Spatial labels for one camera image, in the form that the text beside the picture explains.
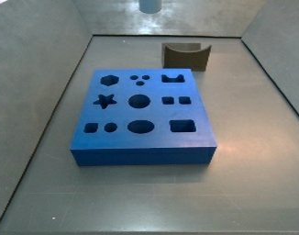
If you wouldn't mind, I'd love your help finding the light blue oval peg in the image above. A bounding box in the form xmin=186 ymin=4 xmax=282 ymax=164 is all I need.
xmin=139 ymin=0 xmax=162 ymax=14

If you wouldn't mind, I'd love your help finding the blue shape-sorter block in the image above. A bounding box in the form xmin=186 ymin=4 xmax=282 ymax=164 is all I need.
xmin=70 ymin=69 xmax=217 ymax=166

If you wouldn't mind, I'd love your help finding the dark curved cradle holder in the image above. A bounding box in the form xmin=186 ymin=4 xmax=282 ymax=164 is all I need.
xmin=162 ymin=42 xmax=213 ymax=72

